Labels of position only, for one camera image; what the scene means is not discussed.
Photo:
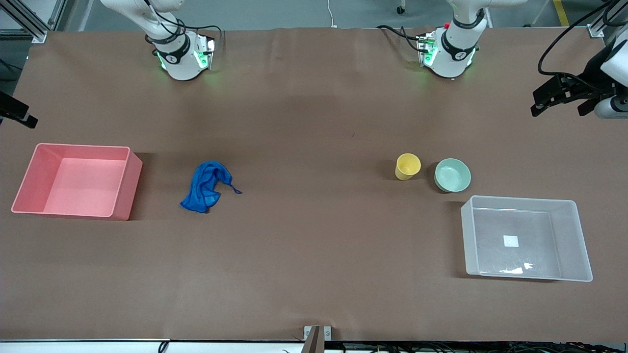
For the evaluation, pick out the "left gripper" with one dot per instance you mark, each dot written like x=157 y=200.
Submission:
x=592 y=80

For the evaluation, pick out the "mint green bowl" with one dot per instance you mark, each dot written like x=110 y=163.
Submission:
x=452 y=175

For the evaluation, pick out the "yellow cup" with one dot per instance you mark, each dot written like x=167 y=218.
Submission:
x=407 y=167

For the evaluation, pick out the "blue cloth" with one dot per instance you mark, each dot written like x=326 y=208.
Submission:
x=203 y=189

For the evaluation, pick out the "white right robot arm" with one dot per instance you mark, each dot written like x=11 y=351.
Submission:
x=181 y=63

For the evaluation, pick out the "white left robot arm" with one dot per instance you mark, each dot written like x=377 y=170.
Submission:
x=451 y=54

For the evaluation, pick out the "pink plastic box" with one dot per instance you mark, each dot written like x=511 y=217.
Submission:
x=73 y=181

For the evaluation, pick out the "clear plastic box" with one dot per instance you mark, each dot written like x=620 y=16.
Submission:
x=525 y=264

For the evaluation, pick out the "white square sticker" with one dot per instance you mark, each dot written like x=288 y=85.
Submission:
x=510 y=240

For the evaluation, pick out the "brown table mat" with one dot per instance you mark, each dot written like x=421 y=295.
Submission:
x=314 y=122

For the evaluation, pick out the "aluminium frame profile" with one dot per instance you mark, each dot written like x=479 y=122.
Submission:
x=599 y=24
x=29 y=22

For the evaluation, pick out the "white table edge rail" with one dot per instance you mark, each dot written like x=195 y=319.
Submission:
x=83 y=346

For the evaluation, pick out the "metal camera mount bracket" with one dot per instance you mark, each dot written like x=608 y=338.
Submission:
x=316 y=338

